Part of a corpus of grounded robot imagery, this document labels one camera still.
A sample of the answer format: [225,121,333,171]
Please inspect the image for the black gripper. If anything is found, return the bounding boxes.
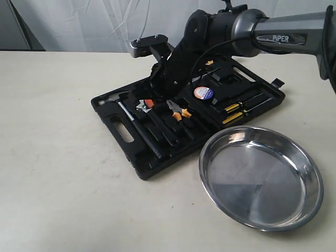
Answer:
[130,34,205,100]

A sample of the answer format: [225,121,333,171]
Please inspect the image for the adjustable wrench black handle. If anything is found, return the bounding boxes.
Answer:
[136,100,180,147]

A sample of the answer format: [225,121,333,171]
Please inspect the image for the black plastic tool case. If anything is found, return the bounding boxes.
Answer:
[91,57,285,180]

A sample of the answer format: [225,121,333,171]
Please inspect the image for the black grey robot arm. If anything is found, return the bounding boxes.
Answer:
[130,1,335,100]

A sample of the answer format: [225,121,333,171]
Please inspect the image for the voltage tester pen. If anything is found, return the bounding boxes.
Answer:
[192,67,220,82]

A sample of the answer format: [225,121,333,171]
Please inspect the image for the yellow utility knife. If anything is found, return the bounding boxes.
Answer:
[205,60,214,66]

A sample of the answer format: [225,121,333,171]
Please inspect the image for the black electrical tape roll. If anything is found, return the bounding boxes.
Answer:
[193,86,214,100]

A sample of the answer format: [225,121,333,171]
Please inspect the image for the orange black pliers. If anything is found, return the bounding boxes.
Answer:
[166,100,196,141]

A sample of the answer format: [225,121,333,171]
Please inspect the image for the yellow black screwdriver upper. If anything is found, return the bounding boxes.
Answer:
[224,91,267,113]

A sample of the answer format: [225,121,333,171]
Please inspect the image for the yellow black screwdriver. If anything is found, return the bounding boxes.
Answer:
[224,91,267,113]
[222,98,272,124]

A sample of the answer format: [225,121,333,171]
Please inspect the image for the yellow black screwdriver lower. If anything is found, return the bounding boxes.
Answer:
[222,98,272,124]

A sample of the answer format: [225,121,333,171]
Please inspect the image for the white backdrop cloth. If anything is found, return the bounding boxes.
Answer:
[0,0,336,53]

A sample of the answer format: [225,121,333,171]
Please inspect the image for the round stainless steel tray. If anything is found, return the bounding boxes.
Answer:
[198,125,324,233]

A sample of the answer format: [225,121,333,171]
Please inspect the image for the steel claw hammer black handle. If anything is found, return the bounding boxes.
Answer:
[98,91,167,160]

